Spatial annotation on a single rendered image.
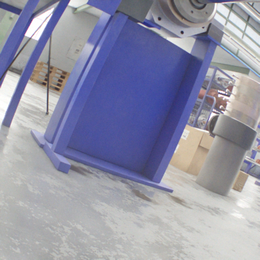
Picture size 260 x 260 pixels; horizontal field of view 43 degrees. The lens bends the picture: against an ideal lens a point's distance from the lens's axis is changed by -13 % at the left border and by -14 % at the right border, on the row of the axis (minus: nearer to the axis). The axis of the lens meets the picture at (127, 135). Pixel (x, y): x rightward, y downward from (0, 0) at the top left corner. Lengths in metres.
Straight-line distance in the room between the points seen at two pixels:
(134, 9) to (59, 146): 0.70
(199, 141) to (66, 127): 2.36
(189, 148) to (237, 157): 0.84
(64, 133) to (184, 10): 0.90
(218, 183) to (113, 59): 1.58
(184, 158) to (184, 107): 1.75
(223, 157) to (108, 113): 1.37
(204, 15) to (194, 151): 2.08
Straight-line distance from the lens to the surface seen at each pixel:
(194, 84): 2.11
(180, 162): 3.81
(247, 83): 3.18
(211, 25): 2.17
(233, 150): 3.10
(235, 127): 3.07
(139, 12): 1.62
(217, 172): 3.10
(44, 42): 1.86
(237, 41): 10.21
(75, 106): 1.54
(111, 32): 1.57
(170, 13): 1.92
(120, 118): 2.06
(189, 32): 2.08
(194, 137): 3.78
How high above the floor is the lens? 0.33
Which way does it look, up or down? 3 degrees down
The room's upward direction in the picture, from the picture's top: 24 degrees clockwise
